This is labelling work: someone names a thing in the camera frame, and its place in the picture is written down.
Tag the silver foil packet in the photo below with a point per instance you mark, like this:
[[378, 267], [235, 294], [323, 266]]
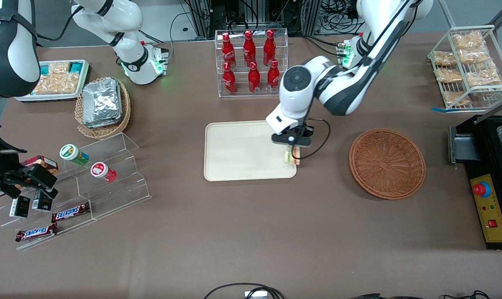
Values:
[[102, 101]]

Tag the red cola bottle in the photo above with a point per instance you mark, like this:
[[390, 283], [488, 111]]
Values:
[[269, 47], [229, 79], [254, 79], [249, 49], [228, 52], [273, 77]]

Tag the beige rectangular tray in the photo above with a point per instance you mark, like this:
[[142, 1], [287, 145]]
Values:
[[242, 151]]

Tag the round brown wicker basket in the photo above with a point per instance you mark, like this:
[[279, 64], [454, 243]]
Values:
[[387, 164]]

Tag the red lid snack can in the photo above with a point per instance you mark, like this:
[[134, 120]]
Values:
[[102, 171]]

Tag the small white device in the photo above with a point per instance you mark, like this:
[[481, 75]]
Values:
[[255, 295]]

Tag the clear bag of snacks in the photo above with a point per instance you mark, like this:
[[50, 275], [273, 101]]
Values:
[[456, 98], [474, 55], [444, 58], [468, 40], [483, 76], [448, 75]]

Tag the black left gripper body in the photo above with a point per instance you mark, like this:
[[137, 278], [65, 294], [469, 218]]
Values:
[[307, 131]]

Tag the black machine with yellow panel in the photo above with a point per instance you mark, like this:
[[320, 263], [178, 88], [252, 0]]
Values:
[[489, 216]]

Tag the oval tan wicker basket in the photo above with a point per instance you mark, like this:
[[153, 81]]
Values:
[[105, 131]]

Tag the blue tape strip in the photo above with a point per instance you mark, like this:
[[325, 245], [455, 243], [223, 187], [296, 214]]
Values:
[[438, 109]]

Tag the white snack tray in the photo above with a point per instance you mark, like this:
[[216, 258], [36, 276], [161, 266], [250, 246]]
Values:
[[26, 98]]

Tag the clear acrylic bottle rack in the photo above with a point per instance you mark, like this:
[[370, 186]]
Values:
[[284, 50]]

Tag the red brown chocolate box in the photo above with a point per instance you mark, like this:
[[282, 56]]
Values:
[[45, 162]]

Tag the green lid snack can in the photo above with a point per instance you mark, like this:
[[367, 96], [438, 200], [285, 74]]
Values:
[[73, 153]]

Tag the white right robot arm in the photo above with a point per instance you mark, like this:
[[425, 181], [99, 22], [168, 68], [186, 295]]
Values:
[[10, 50]]

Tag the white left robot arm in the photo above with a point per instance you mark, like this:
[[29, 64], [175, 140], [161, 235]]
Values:
[[342, 91]]

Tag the clear acrylic step display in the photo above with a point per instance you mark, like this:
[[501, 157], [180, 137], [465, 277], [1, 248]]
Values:
[[118, 195]]

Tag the clear bag of crackers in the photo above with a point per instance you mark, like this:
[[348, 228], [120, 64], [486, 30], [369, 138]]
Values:
[[56, 81]]

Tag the red emergency stop button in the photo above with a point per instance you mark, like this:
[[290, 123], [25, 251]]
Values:
[[481, 189]]

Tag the grey metal bracket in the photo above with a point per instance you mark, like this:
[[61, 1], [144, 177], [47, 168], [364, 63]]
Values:
[[462, 149]]

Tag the brown snickers bar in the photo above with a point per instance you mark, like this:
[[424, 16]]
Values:
[[70, 212], [35, 232]]

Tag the triangular sandwich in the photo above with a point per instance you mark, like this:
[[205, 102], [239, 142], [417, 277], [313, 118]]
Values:
[[287, 157]]

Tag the small black box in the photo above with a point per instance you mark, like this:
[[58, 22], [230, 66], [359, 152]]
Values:
[[42, 202], [19, 207]]

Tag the teal snack packet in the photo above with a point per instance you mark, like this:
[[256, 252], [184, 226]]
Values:
[[76, 67], [46, 69]]

